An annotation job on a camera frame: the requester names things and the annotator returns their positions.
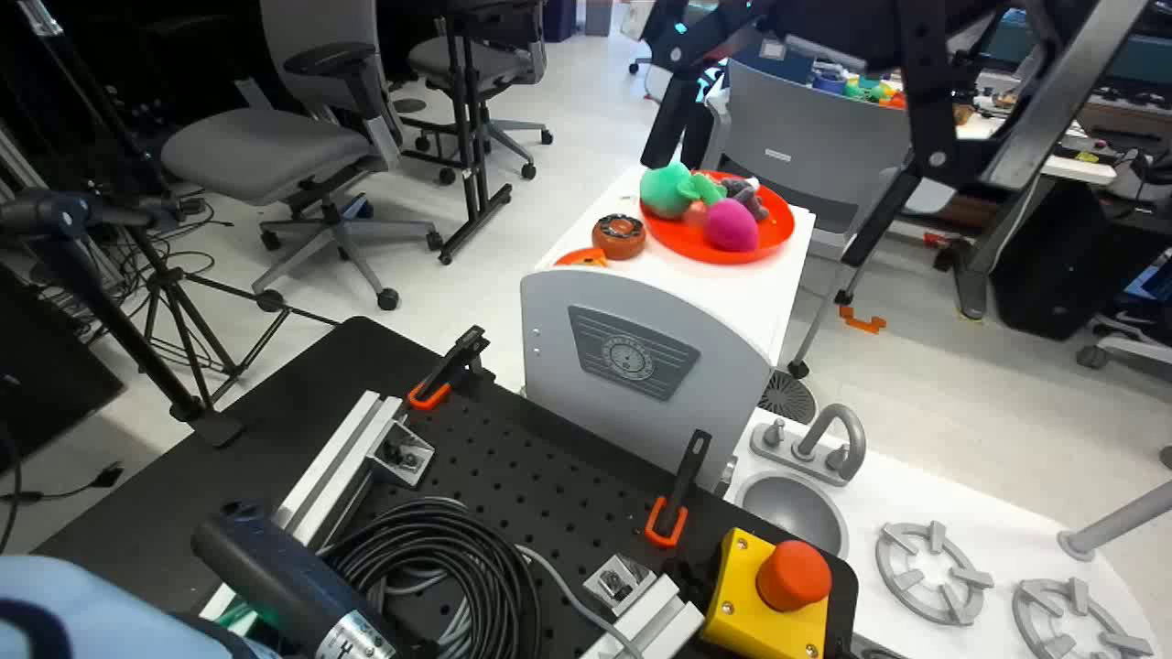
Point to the yellow emergency stop box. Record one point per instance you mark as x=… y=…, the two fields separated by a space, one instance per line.
x=744 y=596

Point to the pink plush toy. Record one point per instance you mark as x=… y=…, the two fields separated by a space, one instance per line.
x=730 y=228

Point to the orange toy pizza slice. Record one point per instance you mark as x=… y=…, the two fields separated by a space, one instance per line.
x=582 y=258

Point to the black orange bar clamp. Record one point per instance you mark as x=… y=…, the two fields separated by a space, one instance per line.
x=459 y=358
x=691 y=468

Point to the grey chair base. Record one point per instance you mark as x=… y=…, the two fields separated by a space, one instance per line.
x=1122 y=350

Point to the white toy kitchen counter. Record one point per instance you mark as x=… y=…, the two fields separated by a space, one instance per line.
x=927 y=488

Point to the short aluminium extrusion rail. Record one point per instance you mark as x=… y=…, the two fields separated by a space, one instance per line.
x=660 y=622

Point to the grey padded office chair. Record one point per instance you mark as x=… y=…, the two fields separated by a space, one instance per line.
x=257 y=151

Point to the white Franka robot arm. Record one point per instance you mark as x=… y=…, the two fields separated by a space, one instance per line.
x=75 y=609

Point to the black computer tower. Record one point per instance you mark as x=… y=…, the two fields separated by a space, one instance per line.
x=1054 y=269

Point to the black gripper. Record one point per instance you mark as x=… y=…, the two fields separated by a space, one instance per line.
x=853 y=22

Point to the colourful small toys pile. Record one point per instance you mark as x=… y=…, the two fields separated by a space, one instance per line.
x=862 y=88

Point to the grey round floor base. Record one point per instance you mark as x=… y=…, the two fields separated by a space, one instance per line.
x=787 y=395

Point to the black camera tripod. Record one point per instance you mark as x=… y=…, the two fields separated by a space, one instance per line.
x=123 y=324

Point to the black stand pole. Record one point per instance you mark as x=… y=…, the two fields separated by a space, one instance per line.
x=42 y=22

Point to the grey toy faucet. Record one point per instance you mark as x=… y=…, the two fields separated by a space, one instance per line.
x=844 y=426

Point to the dark blue cylinder device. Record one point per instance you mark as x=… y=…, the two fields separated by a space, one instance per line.
x=280 y=573

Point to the orange round plate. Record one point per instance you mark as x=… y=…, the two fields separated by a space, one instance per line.
x=681 y=242

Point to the grey plastic visitor chair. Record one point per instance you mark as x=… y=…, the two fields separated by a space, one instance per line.
x=807 y=141

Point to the green plush toy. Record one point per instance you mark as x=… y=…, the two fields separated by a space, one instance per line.
x=663 y=188

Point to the grey toy sink basin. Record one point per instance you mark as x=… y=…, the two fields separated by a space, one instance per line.
x=792 y=515

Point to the long aluminium extrusion rail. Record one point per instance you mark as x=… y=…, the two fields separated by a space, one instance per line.
x=350 y=459

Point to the white toy fridge cabinet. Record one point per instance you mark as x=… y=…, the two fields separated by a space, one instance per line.
x=735 y=304

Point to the orange floor tape marker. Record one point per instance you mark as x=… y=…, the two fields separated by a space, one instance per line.
x=862 y=324

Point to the dark purple plush toy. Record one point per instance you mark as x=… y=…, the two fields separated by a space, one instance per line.
x=747 y=194

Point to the small brown donut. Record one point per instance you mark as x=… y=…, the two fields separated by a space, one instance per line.
x=620 y=238

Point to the black metal stand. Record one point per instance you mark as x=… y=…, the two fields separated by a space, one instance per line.
x=472 y=183

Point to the grey metal pole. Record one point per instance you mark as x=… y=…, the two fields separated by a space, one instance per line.
x=1118 y=522

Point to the grey toy stove burner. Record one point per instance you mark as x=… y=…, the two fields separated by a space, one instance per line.
x=931 y=535
x=1073 y=594

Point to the black stereo camera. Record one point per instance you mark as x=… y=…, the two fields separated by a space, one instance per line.
x=61 y=210

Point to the silver mounting bracket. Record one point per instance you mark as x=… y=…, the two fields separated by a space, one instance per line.
x=404 y=455
x=615 y=584

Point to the blue storage bin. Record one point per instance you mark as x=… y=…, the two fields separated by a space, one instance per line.
x=780 y=61

